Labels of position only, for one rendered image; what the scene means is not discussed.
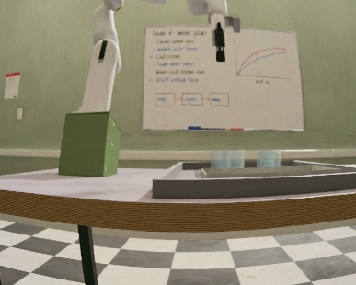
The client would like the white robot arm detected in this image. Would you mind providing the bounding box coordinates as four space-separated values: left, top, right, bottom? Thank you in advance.
72 0 240 113

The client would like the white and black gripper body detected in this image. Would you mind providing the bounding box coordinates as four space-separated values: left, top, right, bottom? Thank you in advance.
208 14 228 47

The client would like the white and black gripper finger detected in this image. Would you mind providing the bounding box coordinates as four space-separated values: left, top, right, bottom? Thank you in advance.
215 22 225 47
216 47 225 62

